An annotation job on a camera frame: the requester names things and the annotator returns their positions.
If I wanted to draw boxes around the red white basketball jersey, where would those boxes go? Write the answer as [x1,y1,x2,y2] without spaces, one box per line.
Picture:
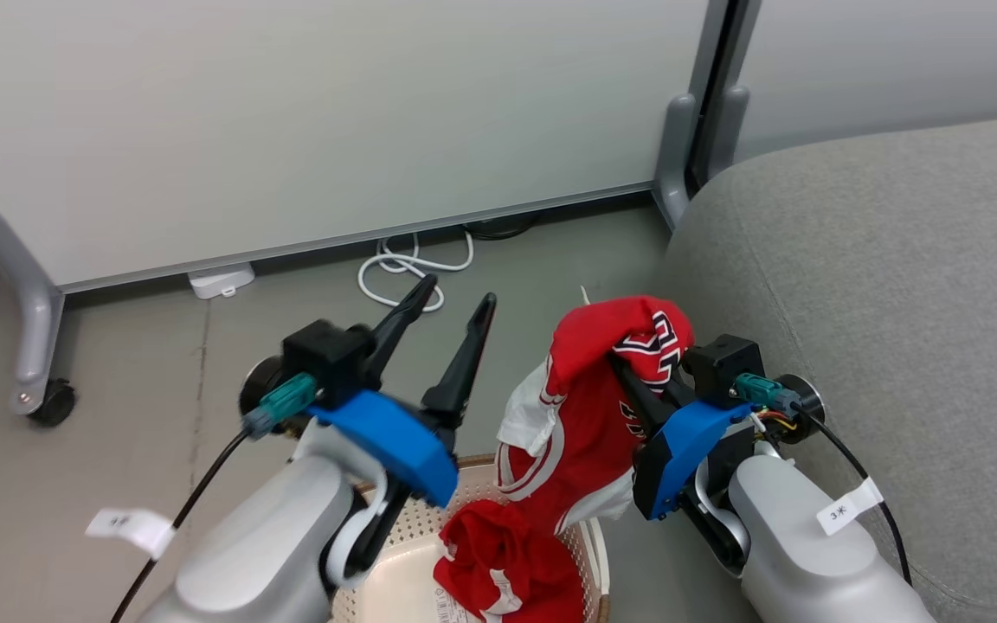
[496,296,697,538]

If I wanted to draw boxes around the grey partition foot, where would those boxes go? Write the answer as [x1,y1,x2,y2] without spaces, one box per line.
[706,84,751,179]
[653,93,699,228]

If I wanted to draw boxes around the grey fabric sofa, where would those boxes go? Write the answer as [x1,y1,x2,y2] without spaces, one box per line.
[654,112,997,623]

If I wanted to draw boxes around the white power adapter box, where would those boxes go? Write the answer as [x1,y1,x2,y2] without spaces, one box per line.
[187,262,255,300]

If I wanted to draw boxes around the red garment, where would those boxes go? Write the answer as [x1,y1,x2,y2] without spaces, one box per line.
[434,500,587,623]

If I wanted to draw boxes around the white left cable tag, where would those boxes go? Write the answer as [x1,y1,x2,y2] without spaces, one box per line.
[85,507,176,561]

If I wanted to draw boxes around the grey partition leg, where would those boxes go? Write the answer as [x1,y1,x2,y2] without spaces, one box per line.
[0,208,67,416]

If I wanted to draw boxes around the teal cable connector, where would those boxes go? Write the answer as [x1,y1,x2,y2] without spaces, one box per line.
[735,373,801,414]
[242,373,318,439]

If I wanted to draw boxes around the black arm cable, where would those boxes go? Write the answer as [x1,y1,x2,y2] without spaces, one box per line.
[796,412,912,588]
[107,428,250,623]

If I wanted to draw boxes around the black floor cable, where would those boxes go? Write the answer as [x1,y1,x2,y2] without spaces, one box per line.
[464,212,543,242]

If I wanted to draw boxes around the narrow white partition panel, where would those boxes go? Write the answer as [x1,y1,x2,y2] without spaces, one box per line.
[728,0,997,165]

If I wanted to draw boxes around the printed basket sticker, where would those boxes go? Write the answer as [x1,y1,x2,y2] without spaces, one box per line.
[434,588,478,623]

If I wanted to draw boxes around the black caster wheel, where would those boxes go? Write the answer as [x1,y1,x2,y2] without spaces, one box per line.
[30,378,78,427]

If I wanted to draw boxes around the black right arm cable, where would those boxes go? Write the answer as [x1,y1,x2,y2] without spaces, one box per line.
[796,412,912,588]

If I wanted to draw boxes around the white right cable tag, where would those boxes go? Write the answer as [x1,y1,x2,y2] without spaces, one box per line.
[816,477,885,536]

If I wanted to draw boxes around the teal right cable connector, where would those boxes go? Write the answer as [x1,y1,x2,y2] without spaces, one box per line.
[735,373,801,414]

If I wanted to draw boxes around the cream perforated laundry basket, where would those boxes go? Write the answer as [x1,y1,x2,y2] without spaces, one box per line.
[330,454,610,623]

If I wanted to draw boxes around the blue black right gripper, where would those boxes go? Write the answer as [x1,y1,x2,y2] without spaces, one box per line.
[609,353,766,522]

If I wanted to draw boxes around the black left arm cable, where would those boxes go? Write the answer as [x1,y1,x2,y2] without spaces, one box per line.
[107,428,250,623]

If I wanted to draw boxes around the teal left cable connector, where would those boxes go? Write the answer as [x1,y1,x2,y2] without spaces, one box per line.
[242,373,318,439]

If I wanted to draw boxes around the white cable tag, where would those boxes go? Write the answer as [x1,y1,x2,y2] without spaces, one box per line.
[85,507,176,561]
[816,477,885,536]

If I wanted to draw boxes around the white coiled floor cable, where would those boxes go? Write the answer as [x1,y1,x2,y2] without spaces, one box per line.
[357,232,475,313]

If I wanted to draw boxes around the wide white partition panel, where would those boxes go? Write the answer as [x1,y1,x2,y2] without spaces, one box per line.
[0,0,729,292]

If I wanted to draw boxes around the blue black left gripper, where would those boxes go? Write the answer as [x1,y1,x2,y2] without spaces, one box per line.
[308,274,498,574]

